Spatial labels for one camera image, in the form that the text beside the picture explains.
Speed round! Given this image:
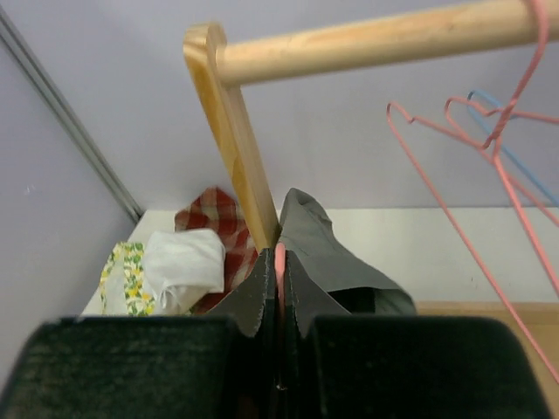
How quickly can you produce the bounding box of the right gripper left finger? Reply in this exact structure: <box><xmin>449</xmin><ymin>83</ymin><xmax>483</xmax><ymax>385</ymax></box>
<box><xmin>207</xmin><ymin>249</ymin><xmax>276</xmax><ymax>338</ymax></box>

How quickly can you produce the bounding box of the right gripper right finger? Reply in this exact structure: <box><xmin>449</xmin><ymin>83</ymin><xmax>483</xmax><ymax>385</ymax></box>
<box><xmin>284</xmin><ymin>251</ymin><xmax>350</xmax><ymax>338</ymax></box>

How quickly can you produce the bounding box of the grey skirt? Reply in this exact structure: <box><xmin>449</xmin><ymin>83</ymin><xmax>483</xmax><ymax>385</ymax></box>
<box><xmin>279</xmin><ymin>188</ymin><xmax>417</xmax><ymax>315</ymax></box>

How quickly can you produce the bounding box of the white skirt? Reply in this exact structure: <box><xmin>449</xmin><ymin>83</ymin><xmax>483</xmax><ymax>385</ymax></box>
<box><xmin>142</xmin><ymin>229</ymin><xmax>225</xmax><ymax>315</ymax></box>

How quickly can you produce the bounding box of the red plaid skirt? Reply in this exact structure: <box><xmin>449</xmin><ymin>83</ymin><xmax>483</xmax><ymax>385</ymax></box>
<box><xmin>175</xmin><ymin>187</ymin><xmax>258</xmax><ymax>314</ymax></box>

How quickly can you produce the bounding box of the lemon print skirt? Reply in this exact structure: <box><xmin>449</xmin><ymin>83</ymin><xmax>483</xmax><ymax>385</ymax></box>
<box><xmin>98</xmin><ymin>242</ymin><xmax>155</xmax><ymax>317</ymax></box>

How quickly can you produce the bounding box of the blue hanger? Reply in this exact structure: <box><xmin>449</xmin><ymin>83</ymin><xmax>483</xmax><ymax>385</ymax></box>
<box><xmin>466</xmin><ymin>89</ymin><xmax>559</xmax><ymax>210</ymax></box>

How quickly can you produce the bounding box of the wooden clothes rack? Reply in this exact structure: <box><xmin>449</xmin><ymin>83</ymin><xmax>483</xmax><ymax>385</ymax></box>
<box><xmin>183</xmin><ymin>1</ymin><xmax>558</xmax><ymax>249</ymax></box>

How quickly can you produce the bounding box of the aluminium rail frame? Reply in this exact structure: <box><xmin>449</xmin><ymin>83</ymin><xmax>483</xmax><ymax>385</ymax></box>
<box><xmin>1</xmin><ymin>10</ymin><xmax>144</xmax><ymax>223</ymax></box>

